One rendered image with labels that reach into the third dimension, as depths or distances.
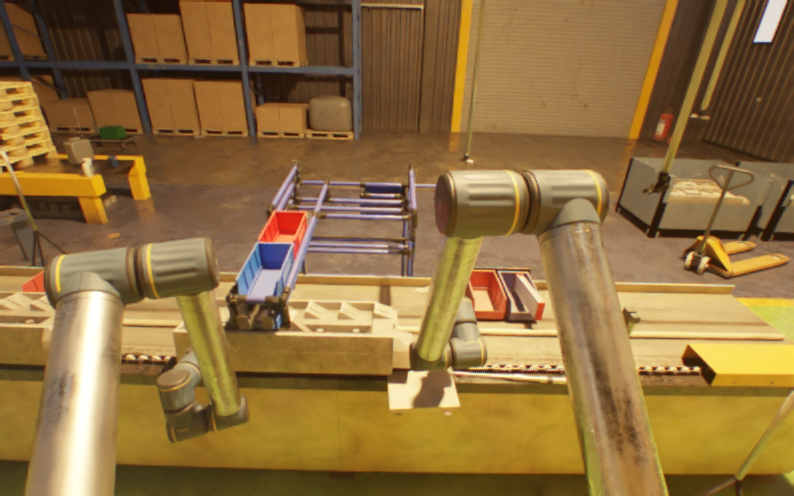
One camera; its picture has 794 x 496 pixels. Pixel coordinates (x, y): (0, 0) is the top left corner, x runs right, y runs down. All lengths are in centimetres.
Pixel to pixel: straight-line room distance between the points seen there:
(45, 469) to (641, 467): 105
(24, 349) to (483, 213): 216
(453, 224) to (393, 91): 1099
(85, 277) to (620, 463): 120
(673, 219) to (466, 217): 549
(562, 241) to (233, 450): 204
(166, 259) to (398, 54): 1091
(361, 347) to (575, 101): 1153
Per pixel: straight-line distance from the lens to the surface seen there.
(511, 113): 1221
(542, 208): 89
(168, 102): 1177
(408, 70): 1174
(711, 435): 277
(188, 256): 114
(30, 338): 243
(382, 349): 182
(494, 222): 86
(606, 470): 89
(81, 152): 689
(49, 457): 101
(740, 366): 255
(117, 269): 116
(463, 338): 148
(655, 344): 262
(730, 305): 331
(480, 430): 222
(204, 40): 1117
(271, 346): 189
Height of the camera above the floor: 215
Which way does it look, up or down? 27 degrees down
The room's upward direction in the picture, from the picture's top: 2 degrees clockwise
